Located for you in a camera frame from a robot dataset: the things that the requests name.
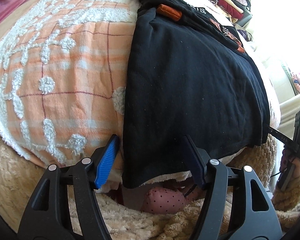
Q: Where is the black IKISS long-sleeve shirt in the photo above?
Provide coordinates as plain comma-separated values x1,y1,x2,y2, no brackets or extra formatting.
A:
122,0,270,189

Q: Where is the bag of loose clothes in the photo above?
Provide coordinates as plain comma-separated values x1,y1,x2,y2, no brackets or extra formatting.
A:
235,25,253,42

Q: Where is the person's right hand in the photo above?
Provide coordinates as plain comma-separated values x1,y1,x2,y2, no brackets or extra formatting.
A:
279,148,300,185

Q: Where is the pink dotted slipper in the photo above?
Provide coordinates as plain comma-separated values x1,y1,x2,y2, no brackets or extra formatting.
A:
140,185,203,215

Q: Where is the beige fleece robe sleeve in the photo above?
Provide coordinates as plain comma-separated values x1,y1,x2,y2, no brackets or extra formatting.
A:
271,176,300,212

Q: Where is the orange white plaid blanket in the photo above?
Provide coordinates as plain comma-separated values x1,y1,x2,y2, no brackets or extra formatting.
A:
0,0,140,168

